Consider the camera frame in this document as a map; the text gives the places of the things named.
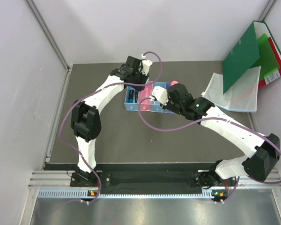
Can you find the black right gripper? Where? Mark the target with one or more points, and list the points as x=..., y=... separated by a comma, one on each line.
x=167, y=106

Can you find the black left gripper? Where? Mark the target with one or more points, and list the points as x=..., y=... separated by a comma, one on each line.
x=144, y=78

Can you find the purple plastic drawer bin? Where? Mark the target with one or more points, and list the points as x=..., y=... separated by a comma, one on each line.
x=168, y=85

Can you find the black highlighter blue cap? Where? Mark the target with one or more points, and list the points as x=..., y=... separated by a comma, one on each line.
x=130, y=96

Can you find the light blue drawer bin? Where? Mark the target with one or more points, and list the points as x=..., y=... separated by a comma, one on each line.
x=155, y=106

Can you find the pink plastic drawer bin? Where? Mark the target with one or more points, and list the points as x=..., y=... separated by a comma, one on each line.
x=145, y=105

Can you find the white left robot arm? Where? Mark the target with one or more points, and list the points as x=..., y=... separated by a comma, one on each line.
x=85, y=118

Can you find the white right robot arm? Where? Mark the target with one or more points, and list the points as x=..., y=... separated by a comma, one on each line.
x=260, y=156

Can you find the translucent light blue folder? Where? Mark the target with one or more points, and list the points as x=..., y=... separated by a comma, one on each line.
x=241, y=97

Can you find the green binder folder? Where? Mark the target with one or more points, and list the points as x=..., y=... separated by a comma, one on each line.
x=245, y=54

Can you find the red folder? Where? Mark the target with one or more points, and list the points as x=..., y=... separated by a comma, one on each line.
x=269, y=61

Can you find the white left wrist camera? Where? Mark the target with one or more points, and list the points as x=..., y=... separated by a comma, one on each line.
x=145, y=65

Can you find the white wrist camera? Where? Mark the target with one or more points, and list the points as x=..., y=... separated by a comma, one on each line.
x=159, y=94
x=145, y=65

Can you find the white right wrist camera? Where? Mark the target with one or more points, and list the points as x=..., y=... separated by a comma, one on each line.
x=159, y=94

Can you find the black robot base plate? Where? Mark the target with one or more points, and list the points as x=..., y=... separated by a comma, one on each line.
x=124, y=174

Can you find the aluminium cable duct rail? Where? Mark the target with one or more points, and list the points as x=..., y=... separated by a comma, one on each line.
x=57, y=185

